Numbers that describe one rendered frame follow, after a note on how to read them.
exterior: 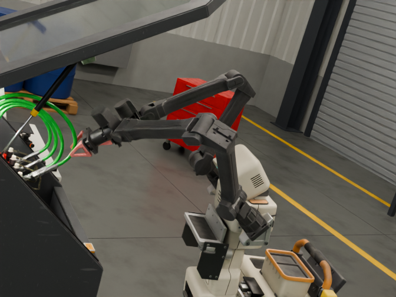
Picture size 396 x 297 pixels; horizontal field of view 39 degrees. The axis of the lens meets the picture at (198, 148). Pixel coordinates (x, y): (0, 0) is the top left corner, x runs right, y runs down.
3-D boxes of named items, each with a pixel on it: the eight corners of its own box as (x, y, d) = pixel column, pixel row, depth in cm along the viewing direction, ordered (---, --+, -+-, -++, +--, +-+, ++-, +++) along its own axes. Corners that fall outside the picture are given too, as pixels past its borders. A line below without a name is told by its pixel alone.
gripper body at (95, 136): (83, 142, 201) (101, 133, 200) (84, 128, 210) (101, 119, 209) (93, 155, 205) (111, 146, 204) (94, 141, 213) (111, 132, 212)
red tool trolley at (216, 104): (157, 148, 659) (176, 77, 635) (180, 144, 697) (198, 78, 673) (205, 171, 625) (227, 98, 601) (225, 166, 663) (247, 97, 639)
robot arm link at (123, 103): (156, 118, 222) (152, 112, 230) (141, 94, 217) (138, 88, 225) (130, 134, 221) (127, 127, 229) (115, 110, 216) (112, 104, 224)
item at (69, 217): (91, 302, 200) (100, 263, 196) (78, 302, 198) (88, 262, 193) (55, 219, 252) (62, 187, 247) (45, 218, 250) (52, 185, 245)
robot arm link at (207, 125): (225, 146, 166) (241, 122, 171) (185, 132, 171) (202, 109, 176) (236, 224, 200) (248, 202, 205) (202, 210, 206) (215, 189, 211)
